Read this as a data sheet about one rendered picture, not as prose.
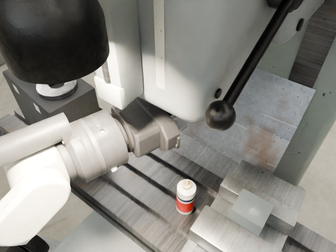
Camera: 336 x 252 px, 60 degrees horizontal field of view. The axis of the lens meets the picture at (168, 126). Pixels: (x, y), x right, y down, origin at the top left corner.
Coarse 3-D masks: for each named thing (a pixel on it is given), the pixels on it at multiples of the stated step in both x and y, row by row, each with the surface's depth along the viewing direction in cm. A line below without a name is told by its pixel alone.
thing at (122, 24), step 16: (112, 0) 25; (128, 0) 26; (112, 16) 26; (128, 16) 27; (112, 32) 27; (128, 32) 28; (112, 48) 28; (128, 48) 29; (112, 64) 29; (128, 64) 30; (96, 80) 33; (112, 80) 31; (128, 80) 31; (112, 96) 32; (128, 96) 33
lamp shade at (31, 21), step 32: (0, 0) 16; (32, 0) 16; (64, 0) 16; (96, 0) 19; (0, 32) 17; (32, 32) 16; (64, 32) 17; (96, 32) 19; (32, 64) 18; (64, 64) 18; (96, 64) 20
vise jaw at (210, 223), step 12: (204, 216) 53; (216, 216) 53; (192, 228) 51; (204, 228) 51; (216, 228) 51; (228, 228) 51; (240, 228) 51; (192, 240) 54; (204, 240) 50; (216, 240) 50; (228, 240) 50; (240, 240) 50; (252, 240) 50; (264, 240) 50
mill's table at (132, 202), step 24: (0, 120) 86; (24, 120) 88; (120, 168) 74; (144, 168) 74; (168, 168) 76; (192, 168) 74; (72, 192) 78; (96, 192) 69; (120, 192) 71; (144, 192) 69; (168, 192) 70; (216, 192) 69; (120, 216) 65; (144, 216) 65; (168, 216) 65; (192, 216) 65; (144, 240) 63; (168, 240) 61; (288, 240) 62; (312, 240) 61
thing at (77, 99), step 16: (16, 80) 69; (80, 80) 69; (16, 96) 75; (32, 96) 65; (48, 96) 63; (64, 96) 64; (80, 96) 65; (96, 96) 69; (32, 112) 71; (48, 112) 61; (64, 112) 64; (80, 112) 67
